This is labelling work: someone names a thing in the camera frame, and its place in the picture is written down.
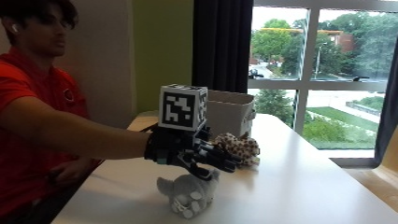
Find spotted soft toy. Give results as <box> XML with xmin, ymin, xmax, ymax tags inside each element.
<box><xmin>210</xmin><ymin>132</ymin><xmax>262</xmax><ymax>168</ymax></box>

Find grey soft toy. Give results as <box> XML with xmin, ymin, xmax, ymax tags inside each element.
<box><xmin>156</xmin><ymin>169</ymin><xmax>221</xmax><ymax>220</ymax></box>

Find grey fabric storage bin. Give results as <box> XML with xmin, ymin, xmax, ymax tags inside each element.
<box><xmin>205</xmin><ymin>89</ymin><xmax>257</xmax><ymax>140</ymax></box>

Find white cube with black markers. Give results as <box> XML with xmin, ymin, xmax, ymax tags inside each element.
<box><xmin>157</xmin><ymin>83</ymin><xmax>210</xmax><ymax>133</ymax></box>

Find wide dark curtain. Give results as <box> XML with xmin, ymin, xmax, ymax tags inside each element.
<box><xmin>190</xmin><ymin>0</ymin><xmax>255</xmax><ymax>94</ymax></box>

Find wooden bench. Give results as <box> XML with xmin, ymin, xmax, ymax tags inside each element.
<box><xmin>342</xmin><ymin>126</ymin><xmax>398</xmax><ymax>213</ymax></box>

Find narrow dark curtain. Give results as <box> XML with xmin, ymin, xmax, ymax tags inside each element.
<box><xmin>373</xmin><ymin>36</ymin><xmax>398</xmax><ymax>166</ymax></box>

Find person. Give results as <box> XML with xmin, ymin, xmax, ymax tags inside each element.
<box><xmin>0</xmin><ymin>0</ymin><xmax>152</xmax><ymax>224</ymax></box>

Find red shirt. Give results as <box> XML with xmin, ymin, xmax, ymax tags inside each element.
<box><xmin>0</xmin><ymin>46</ymin><xmax>104</xmax><ymax>218</ymax></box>

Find white window frame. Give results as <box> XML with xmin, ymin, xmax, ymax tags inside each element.
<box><xmin>246</xmin><ymin>0</ymin><xmax>398</xmax><ymax>161</ymax></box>

